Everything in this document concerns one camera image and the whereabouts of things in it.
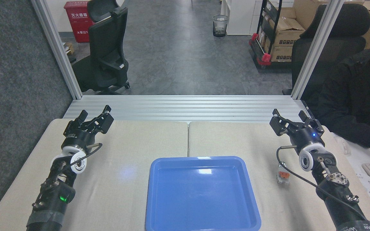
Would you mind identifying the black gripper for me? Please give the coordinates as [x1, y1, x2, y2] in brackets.
[269, 109, 325, 150]
[62, 105, 114, 151]

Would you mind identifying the white orange switch part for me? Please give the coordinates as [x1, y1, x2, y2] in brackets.
[277, 162, 290, 185]

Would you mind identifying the blue plastic tray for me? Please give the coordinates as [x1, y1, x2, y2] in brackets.
[145, 156, 262, 231]

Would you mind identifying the person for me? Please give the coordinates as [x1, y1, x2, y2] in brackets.
[313, 47, 370, 158]

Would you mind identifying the small printed cardboard box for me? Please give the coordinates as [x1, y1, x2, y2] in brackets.
[270, 47, 293, 62]

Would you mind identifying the black office chair with headrest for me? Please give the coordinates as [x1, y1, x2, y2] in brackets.
[72, 0, 130, 95]

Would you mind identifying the grey felt partition panel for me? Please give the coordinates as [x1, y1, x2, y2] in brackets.
[0, 0, 73, 222]

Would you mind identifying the black red storage cart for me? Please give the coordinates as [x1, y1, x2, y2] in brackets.
[249, 0, 301, 69]

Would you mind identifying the open cardboard box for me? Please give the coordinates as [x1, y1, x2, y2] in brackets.
[269, 17, 305, 48]

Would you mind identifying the black round-backed office chair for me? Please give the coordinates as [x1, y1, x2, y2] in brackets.
[282, 3, 370, 97]

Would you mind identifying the white power strip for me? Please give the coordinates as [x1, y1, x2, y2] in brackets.
[355, 173, 370, 201]

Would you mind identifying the red fire extinguisher box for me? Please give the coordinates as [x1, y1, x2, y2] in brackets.
[64, 1, 94, 43]

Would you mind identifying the white cabinet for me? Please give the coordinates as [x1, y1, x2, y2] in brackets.
[220, 0, 263, 36]

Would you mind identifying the black mesh trash bin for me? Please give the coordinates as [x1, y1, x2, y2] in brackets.
[213, 15, 229, 38]

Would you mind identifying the silver aluminium post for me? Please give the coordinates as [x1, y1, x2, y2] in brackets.
[291, 0, 345, 100]
[31, 0, 83, 100]

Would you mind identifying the silver aluminium rail platform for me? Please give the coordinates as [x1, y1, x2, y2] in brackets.
[63, 95, 316, 124]

